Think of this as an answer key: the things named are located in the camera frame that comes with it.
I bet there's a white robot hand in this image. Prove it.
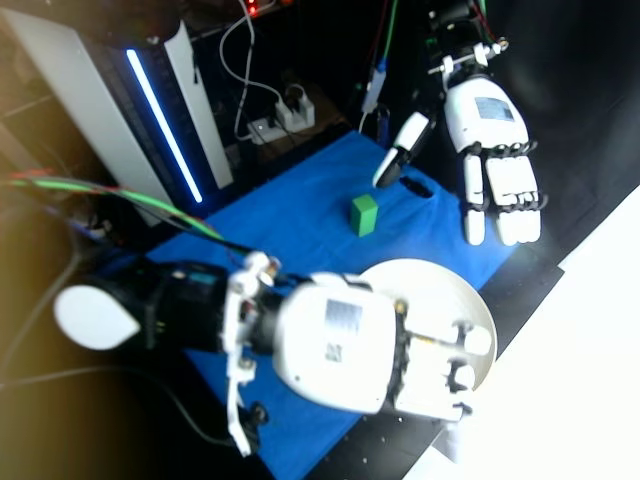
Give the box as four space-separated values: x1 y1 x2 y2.
372 73 549 247
272 271 496 425

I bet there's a green rectangular block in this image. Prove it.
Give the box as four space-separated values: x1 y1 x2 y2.
349 194 379 237

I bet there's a white round plate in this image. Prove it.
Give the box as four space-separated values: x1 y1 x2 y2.
359 258 498 396

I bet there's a white adapter with blue plug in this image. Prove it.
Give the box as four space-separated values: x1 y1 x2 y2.
359 57 390 117

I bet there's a white power strip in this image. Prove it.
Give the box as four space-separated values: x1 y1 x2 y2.
247 94 317 146

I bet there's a white tower with blue light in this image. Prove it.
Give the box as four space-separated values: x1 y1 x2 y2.
0 7 235 217

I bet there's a green cable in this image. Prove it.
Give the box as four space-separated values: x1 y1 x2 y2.
0 177 254 257
380 0 400 64

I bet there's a blue cloth with handle hole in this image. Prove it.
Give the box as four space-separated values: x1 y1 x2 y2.
99 130 521 480

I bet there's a white cable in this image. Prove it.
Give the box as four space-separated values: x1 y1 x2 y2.
218 9 289 142

